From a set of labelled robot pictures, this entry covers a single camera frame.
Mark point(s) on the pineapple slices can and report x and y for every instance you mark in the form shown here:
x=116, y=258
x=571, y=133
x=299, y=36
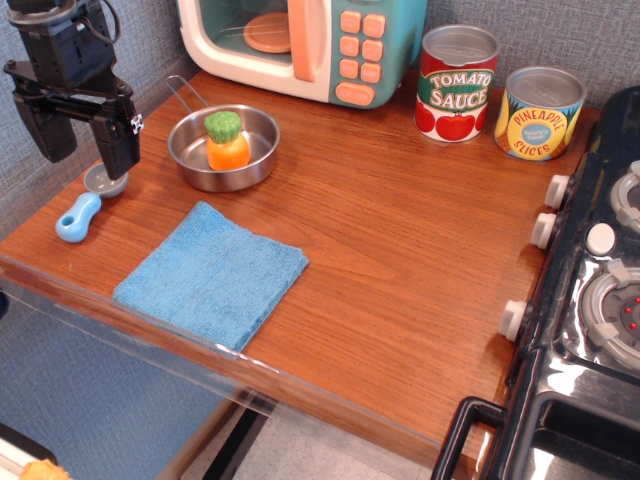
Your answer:
x=539, y=112

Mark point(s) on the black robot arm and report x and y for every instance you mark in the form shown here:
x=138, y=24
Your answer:
x=75, y=106

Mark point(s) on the blue grey toy scoop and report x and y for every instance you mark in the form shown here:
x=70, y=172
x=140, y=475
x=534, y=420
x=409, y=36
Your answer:
x=73, y=225

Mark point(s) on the black toy stove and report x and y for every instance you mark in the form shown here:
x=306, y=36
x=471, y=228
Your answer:
x=572, y=406

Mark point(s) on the clear acrylic barrier sheet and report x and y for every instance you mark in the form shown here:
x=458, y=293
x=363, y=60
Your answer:
x=211, y=365

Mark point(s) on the white stove knob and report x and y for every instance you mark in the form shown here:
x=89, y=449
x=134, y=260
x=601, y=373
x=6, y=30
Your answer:
x=556, y=191
x=511, y=320
x=542, y=230

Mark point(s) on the tomato sauce can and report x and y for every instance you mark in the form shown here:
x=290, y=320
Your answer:
x=456, y=76

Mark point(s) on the white stove knob rear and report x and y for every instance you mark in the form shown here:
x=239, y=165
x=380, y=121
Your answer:
x=556, y=191

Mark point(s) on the teal toy microwave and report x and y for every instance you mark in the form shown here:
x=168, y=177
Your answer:
x=349, y=53

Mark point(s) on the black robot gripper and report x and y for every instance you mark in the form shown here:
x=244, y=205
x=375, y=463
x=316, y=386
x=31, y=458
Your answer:
x=77, y=55

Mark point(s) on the white stove knob middle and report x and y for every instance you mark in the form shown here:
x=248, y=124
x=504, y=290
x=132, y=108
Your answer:
x=542, y=230

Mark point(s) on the orange fuzzy object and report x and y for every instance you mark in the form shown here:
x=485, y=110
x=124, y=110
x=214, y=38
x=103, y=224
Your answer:
x=44, y=470

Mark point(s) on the orange toy carrot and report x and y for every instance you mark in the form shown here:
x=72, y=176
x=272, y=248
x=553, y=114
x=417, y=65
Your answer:
x=226, y=147

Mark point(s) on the blue towel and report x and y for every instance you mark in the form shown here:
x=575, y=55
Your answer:
x=213, y=278

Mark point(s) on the small steel pot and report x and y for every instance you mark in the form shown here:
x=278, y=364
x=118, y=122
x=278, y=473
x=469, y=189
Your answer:
x=187, y=145

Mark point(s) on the white stove knob front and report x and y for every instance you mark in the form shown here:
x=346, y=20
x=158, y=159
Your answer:
x=511, y=320

